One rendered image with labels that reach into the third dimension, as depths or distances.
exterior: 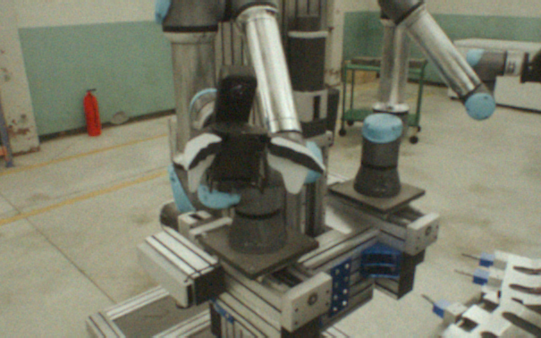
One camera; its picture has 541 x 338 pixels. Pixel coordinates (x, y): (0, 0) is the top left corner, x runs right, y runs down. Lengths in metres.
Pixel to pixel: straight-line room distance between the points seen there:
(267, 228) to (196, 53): 0.44
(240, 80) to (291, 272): 0.70
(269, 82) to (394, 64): 0.71
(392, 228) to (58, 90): 4.99
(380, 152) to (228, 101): 0.88
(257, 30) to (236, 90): 0.37
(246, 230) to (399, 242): 0.53
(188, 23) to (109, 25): 5.21
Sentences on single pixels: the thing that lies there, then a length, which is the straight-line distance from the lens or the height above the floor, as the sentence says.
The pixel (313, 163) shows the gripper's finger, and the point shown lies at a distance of 0.52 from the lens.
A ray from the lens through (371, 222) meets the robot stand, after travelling 1.48.
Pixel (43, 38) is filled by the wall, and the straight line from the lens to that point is 5.85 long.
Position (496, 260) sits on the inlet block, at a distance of 1.55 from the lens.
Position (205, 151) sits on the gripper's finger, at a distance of 0.50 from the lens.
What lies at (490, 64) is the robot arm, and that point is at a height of 1.44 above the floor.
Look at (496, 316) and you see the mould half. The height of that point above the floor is 0.89.
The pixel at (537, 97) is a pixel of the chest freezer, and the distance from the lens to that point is 7.68.
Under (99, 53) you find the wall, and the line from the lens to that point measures 6.10.
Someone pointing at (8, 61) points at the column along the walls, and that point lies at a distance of 5.45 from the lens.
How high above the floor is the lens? 1.62
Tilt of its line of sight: 22 degrees down
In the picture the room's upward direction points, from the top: straight up
